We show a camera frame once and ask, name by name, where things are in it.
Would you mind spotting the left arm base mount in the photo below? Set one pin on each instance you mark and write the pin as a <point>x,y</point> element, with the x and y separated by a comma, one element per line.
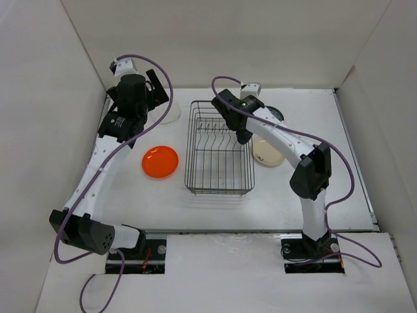
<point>151,261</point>

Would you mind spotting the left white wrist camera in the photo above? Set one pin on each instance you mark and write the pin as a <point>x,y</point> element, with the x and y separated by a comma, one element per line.
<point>123,67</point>

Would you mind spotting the blue patterned ceramic plate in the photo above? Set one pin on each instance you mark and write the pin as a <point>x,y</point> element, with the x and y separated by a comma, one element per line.
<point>276,113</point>

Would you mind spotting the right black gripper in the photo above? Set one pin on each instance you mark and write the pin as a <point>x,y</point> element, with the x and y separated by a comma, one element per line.
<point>245,130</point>

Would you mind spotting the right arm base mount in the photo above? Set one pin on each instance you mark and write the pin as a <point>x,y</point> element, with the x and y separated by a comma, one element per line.
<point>298,260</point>

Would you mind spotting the grey wire dish rack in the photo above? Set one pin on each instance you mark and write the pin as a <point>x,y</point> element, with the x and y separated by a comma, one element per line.
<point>216,163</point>

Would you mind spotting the orange plate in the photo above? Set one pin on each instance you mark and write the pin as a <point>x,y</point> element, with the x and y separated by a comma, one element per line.
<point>160,162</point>

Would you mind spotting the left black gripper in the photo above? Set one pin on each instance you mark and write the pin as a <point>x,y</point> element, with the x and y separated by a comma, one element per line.
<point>156,96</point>

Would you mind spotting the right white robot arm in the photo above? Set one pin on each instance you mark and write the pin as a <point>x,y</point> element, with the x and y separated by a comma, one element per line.
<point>311,163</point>

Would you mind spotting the cream and black plate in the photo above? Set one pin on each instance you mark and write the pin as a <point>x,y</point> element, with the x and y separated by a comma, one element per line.
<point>265,154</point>

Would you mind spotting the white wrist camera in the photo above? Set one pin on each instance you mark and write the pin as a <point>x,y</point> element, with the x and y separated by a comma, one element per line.
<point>123,67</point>
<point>250,89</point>

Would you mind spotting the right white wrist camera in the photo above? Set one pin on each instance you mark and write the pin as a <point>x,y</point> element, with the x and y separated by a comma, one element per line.
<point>250,89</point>

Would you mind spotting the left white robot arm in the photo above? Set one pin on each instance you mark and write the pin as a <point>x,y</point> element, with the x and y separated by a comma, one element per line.
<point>79,224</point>

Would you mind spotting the clear glass plate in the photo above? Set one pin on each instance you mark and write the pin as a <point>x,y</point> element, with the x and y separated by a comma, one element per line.
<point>173,114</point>

